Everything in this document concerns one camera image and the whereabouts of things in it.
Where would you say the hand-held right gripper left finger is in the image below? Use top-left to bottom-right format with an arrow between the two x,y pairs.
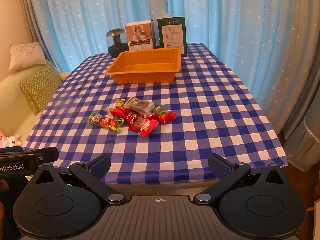
32,152 -> 127,205

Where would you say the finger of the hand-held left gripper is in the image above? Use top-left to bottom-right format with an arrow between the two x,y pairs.
24,147 -> 60,167

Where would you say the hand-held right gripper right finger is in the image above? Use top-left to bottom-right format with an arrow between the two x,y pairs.
192,153 -> 288,205

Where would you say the large red snack packet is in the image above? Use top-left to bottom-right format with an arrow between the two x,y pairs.
128,117 -> 160,138

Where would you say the green red snack packet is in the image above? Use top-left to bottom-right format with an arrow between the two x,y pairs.
152,104 -> 166,116

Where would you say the orange plastic tray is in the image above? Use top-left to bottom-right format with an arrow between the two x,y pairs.
105,48 -> 182,84

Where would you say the white plush toy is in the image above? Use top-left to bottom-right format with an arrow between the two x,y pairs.
3,134 -> 22,148

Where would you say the blue white checked tablecloth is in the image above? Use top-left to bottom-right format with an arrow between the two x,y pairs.
22,42 -> 289,188

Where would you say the green zigzag cushion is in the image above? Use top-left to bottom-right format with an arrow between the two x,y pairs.
26,90 -> 47,117
19,62 -> 63,105

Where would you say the pale yellow sofa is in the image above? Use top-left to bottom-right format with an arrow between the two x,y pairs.
0,62 -> 73,145

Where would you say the grey curtain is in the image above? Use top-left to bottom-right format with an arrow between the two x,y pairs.
19,0 -> 67,73
280,100 -> 320,170

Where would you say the beige cushion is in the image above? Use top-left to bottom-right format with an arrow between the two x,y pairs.
9,42 -> 48,72

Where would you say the dark green humidifier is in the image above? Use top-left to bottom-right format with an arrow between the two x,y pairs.
106,28 -> 128,57

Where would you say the white humidifier box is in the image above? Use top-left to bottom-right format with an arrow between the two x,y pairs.
125,20 -> 154,52

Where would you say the green carton box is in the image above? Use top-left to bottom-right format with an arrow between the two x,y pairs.
154,12 -> 188,57

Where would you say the blue starry curtain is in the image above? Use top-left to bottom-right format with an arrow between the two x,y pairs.
25,0 -> 320,130

